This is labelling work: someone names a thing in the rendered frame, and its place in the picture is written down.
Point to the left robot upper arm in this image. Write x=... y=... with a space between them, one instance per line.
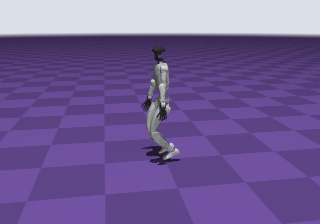
x=163 y=74

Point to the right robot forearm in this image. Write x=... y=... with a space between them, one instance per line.
x=151 y=90

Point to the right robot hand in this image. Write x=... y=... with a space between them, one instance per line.
x=147 y=103

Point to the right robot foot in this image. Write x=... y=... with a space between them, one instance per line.
x=164 y=150

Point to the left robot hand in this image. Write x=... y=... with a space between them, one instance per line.
x=162 y=113

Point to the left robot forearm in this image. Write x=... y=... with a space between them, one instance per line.
x=162 y=95

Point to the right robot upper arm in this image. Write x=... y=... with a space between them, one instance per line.
x=153 y=81

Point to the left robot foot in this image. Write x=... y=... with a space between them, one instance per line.
x=169 y=154

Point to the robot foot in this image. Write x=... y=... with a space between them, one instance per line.
x=169 y=154
x=164 y=150

